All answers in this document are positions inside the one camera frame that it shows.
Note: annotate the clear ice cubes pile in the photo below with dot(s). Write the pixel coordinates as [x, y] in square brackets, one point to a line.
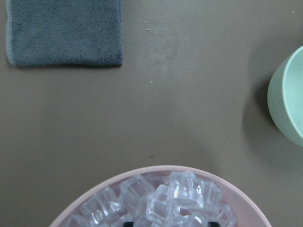
[179, 199]

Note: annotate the mint green bowl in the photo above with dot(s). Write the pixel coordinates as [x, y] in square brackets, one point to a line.
[285, 97]

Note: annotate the grey folded cloth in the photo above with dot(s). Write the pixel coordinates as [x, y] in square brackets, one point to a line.
[55, 32]

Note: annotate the pink bowl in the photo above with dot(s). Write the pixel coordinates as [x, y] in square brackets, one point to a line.
[246, 211]

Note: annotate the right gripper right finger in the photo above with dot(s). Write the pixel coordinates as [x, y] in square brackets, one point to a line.
[213, 224]

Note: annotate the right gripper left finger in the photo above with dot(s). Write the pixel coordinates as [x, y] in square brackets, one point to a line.
[128, 224]

